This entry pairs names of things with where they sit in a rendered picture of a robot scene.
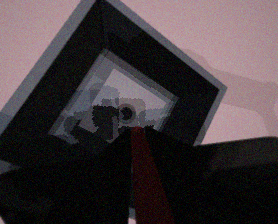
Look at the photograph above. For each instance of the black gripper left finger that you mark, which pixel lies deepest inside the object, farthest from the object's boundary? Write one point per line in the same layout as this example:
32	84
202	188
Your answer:
103	182

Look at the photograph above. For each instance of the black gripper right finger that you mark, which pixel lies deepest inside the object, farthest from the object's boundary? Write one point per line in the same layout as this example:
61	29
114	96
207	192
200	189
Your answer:
184	169

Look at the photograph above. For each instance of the grey plate with round hole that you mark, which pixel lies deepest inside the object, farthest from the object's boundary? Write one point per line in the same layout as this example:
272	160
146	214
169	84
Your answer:
103	117

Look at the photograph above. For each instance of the dark red peg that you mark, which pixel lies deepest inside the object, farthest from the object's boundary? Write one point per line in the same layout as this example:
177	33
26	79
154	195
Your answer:
151	206

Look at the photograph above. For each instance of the dark grey open box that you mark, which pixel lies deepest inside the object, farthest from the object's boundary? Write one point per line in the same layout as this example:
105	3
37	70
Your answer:
39	124

